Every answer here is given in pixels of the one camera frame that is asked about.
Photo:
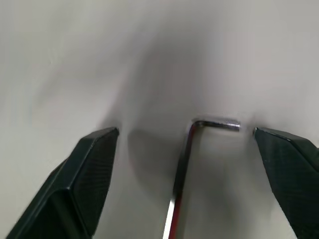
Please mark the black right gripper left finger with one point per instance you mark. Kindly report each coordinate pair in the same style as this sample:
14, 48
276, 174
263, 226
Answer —
74, 179

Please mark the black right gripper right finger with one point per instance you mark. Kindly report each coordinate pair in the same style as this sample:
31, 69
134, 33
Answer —
291, 164

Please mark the silver L-shaped hex key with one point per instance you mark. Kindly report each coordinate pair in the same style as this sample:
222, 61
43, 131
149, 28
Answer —
183, 169

